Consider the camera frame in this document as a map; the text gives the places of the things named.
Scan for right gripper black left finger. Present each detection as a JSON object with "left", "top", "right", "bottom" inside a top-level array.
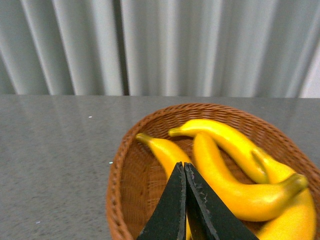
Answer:
[{"left": 137, "top": 162, "right": 187, "bottom": 240}]

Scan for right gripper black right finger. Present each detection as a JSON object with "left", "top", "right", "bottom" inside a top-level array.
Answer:
[{"left": 184, "top": 163, "right": 257, "bottom": 240}]

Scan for yellow banana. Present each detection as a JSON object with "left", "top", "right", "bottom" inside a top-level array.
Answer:
[
  {"left": 251, "top": 147, "right": 317, "bottom": 240},
  {"left": 135, "top": 133, "right": 191, "bottom": 239},
  {"left": 193, "top": 132, "right": 308, "bottom": 222},
  {"left": 168, "top": 119, "right": 270, "bottom": 184}
]

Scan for brown wicker basket, bananas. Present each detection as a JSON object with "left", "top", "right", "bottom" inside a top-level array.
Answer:
[{"left": 105, "top": 103, "right": 320, "bottom": 240}]

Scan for grey pleated curtain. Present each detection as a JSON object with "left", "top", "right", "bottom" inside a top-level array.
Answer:
[{"left": 0, "top": 0, "right": 320, "bottom": 98}]

